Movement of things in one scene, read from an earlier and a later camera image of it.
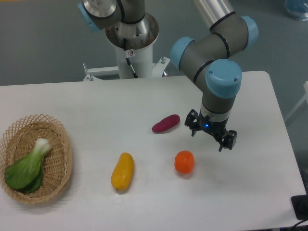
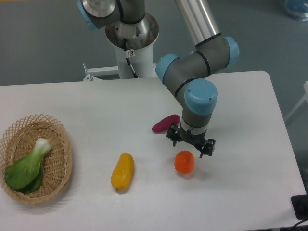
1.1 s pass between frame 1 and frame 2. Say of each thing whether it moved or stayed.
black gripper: moved
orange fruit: stayed
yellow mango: stayed
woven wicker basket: stayed
